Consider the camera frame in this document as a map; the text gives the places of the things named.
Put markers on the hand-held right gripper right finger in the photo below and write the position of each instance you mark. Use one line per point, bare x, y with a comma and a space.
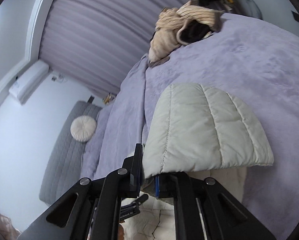
157, 186

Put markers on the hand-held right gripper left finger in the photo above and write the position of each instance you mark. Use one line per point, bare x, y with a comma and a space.
134, 177

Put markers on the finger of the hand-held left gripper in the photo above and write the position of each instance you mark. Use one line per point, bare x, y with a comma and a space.
140, 200

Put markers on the cream puffer jacket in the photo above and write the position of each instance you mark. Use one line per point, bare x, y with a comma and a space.
202, 130

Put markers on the round white cushion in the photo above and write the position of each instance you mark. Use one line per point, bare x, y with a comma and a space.
83, 129

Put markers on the grey quilted headboard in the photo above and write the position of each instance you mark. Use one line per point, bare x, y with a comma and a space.
62, 160

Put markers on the small yellow items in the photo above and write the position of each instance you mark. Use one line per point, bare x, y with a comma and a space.
109, 98

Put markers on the pink cloth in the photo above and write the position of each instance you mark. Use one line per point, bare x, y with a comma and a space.
2, 222

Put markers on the white air conditioner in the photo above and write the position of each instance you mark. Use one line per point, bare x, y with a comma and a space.
28, 83

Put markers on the beige striped garment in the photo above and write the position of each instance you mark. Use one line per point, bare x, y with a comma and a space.
167, 37

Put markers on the grey pleated curtain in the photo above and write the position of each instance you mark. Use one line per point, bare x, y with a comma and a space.
94, 30

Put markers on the purple plush blanket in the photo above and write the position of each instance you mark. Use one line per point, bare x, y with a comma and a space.
239, 55

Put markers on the dark garment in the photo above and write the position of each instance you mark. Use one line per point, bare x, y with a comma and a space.
193, 32

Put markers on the yellow and black item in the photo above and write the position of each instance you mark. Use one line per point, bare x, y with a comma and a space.
227, 1

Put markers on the small black wall fixture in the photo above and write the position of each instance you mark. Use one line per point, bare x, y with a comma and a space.
90, 99

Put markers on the wall socket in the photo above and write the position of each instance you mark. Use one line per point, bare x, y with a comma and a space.
54, 78

